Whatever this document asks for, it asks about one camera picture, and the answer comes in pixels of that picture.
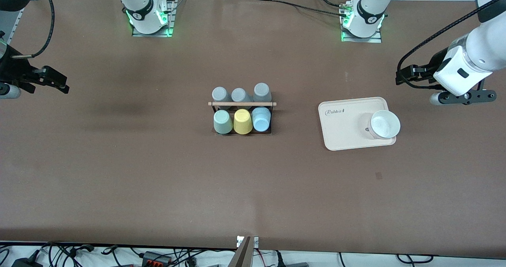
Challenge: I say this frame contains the pale blue cup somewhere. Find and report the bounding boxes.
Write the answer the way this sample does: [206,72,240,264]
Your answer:
[252,107,272,132]

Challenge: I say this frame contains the pale green cup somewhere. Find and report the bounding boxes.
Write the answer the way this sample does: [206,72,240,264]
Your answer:
[213,110,234,135]

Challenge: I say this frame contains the white bowl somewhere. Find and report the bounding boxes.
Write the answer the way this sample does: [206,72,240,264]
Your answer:
[368,110,401,140]

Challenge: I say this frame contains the beige plastic tray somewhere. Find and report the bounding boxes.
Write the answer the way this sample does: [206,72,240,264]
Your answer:
[318,97,397,151]

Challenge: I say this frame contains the grey cup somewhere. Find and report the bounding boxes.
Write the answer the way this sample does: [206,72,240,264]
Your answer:
[230,87,253,110]
[211,86,232,110]
[253,82,273,108]

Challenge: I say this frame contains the yellow cup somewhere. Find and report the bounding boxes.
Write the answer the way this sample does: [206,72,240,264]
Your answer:
[233,109,253,135]

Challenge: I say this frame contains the black power adapter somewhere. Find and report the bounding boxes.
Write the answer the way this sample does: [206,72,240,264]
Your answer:
[11,257,44,267]

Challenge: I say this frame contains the black terminal block orange levers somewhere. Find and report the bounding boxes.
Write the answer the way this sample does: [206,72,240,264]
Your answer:
[142,251,173,267]

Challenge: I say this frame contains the aluminium table edge rail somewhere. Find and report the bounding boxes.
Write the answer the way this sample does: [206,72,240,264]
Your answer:
[7,0,42,44]

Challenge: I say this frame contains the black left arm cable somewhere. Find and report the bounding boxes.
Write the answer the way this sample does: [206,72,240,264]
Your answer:
[396,0,506,90]

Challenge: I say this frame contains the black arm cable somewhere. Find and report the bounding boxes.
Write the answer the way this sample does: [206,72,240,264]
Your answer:
[11,0,55,59]
[396,0,506,90]

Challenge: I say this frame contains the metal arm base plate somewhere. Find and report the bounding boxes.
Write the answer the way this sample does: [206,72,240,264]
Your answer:
[132,0,175,37]
[341,0,383,43]

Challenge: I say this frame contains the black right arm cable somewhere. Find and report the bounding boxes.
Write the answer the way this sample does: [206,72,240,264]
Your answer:
[11,0,55,59]

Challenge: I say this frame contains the black cable on table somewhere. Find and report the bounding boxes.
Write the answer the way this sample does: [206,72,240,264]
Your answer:
[253,0,350,17]

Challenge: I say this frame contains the tangled black cables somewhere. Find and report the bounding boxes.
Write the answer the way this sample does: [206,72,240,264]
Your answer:
[40,241,96,267]

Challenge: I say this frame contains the black wire cup rack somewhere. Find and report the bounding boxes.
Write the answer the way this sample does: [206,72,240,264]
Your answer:
[208,100,277,135]

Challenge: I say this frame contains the aluminium profile post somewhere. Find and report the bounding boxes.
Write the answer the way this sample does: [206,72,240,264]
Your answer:
[227,235,259,267]

